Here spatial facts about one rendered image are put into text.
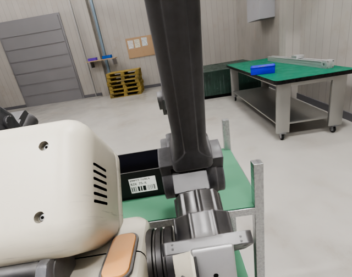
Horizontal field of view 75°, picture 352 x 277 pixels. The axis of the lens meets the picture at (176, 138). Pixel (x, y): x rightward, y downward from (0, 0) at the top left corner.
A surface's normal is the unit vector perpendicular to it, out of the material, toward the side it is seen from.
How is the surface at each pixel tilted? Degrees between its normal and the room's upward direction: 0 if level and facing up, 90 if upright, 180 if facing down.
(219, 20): 90
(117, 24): 90
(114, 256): 8
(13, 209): 48
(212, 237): 37
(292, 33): 90
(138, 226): 26
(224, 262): 82
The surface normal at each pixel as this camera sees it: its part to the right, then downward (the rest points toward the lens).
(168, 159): -0.10, -0.51
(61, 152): 0.07, -0.36
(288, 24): 0.01, 0.37
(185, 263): -0.75, -0.15
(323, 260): -0.15, -0.92
